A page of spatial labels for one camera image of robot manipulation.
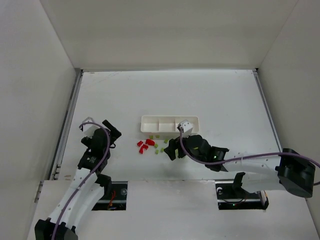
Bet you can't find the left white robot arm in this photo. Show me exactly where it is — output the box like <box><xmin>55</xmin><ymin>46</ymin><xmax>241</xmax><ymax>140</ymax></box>
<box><xmin>34</xmin><ymin>117</ymin><xmax>122</xmax><ymax>240</ymax></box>

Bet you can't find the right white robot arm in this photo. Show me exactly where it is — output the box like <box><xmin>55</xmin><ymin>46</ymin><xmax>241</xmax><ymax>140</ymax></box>
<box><xmin>164</xmin><ymin>135</ymin><xmax>318</xmax><ymax>198</ymax></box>

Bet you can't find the white three-compartment tray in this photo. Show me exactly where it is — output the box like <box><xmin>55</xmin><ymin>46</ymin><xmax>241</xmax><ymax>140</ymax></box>
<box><xmin>140</xmin><ymin>115</ymin><xmax>200</xmax><ymax>134</ymax></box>

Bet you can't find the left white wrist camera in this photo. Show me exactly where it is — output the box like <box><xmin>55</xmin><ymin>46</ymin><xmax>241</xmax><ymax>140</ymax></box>
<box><xmin>79</xmin><ymin>117</ymin><xmax>100</xmax><ymax>138</ymax></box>

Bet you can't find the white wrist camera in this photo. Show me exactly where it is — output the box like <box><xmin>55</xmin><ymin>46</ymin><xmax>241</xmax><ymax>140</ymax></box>
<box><xmin>177</xmin><ymin>120</ymin><xmax>193</xmax><ymax>138</ymax></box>
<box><xmin>79</xmin><ymin>117</ymin><xmax>100</xmax><ymax>138</ymax></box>

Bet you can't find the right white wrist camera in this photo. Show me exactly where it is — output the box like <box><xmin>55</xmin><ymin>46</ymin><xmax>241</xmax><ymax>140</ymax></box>
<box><xmin>177</xmin><ymin>120</ymin><xmax>193</xmax><ymax>138</ymax></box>

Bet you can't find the left aluminium rail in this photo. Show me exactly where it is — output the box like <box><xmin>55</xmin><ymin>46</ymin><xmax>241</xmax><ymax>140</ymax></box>
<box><xmin>45</xmin><ymin>68</ymin><xmax>84</xmax><ymax>180</ymax></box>

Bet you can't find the aluminium rail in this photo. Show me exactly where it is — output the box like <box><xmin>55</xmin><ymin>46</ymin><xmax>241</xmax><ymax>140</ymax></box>
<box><xmin>45</xmin><ymin>68</ymin><xmax>84</xmax><ymax>180</ymax></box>
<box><xmin>252</xmin><ymin>68</ymin><xmax>283</xmax><ymax>151</ymax></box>

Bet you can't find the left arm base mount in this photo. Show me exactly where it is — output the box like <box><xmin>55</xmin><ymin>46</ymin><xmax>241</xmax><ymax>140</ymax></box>
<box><xmin>92</xmin><ymin>181</ymin><xmax>128</xmax><ymax>211</ymax></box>

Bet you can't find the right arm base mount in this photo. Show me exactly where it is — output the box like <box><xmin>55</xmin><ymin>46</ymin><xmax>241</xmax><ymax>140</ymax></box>
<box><xmin>215</xmin><ymin>172</ymin><xmax>269</xmax><ymax>211</ymax></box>

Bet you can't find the right aluminium rail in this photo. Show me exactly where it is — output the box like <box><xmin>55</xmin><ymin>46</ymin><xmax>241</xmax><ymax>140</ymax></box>
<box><xmin>252</xmin><ymin>68</ymin><xmax>283</xmax><ymax>151</ymax></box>

